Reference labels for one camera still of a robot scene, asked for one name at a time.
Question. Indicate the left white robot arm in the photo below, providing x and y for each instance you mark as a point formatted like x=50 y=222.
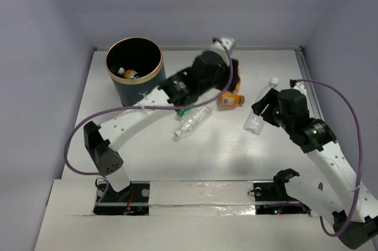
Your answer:
x=103 y=141

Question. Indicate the tall orange blue tea bottle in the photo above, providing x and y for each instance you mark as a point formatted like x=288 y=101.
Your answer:
x=128 y=74

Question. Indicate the dark bin with gold rim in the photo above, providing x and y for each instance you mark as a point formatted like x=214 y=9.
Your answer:
x=139 y=54

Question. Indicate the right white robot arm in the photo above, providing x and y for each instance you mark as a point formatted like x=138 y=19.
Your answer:
x=352 y=212

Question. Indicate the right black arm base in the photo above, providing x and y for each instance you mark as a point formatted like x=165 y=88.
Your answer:
x=271 y=197

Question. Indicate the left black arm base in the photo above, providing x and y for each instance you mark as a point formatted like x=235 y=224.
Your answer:
x=133 y=201

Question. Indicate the silver foil tape strip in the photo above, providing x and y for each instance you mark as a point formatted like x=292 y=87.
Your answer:
x=201 y=198

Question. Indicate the clear crushed bottle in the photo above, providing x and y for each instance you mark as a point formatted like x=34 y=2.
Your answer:
x=254 y=122

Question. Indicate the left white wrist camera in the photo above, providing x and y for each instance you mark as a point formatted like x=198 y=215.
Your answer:
x=223 y=45

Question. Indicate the small orange floral bottle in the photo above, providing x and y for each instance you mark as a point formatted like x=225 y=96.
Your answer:
x=238 y=84

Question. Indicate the small orange bottle barcode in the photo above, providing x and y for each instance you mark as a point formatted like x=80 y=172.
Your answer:
x=229 y=101

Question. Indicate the green plastic bottle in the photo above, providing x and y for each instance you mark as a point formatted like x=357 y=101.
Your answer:
x=182 y=112

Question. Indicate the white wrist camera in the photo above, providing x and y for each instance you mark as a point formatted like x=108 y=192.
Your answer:
x=294 y=84
x=223 y=45

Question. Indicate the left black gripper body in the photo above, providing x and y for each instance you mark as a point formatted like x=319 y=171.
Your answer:
x=173 y=91

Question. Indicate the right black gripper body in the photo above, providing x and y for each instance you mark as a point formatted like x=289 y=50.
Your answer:
x=283 y=119

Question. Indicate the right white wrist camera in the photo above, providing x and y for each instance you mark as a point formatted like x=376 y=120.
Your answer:
x=294 y=84

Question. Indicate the clear bottle white cap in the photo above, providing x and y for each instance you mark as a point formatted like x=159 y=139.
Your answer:
x=193 y=119

